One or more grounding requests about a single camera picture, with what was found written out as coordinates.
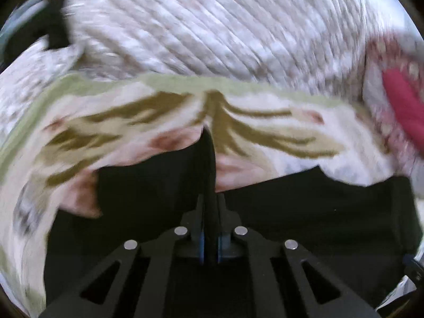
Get black garment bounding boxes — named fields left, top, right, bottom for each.
left=20, top=0, right=75, bottom=51

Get floral fleece blanket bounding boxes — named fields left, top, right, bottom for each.
left=0, top=73, right=411, bottom=308

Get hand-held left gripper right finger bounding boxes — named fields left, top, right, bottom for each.
left=217, top=194, right=381, bottom=318

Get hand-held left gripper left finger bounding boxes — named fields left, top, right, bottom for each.
left=40, top=194, right=204, bottom=318

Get red pillow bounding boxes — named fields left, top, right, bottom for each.
left=381, top=68, right=424, bottom=146

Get quilted beige floral bedspread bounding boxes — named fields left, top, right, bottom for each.
left=0, top=0, right=398, bottom=153

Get black pants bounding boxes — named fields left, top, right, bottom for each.
left=45, top=129, right=423, bottom=312

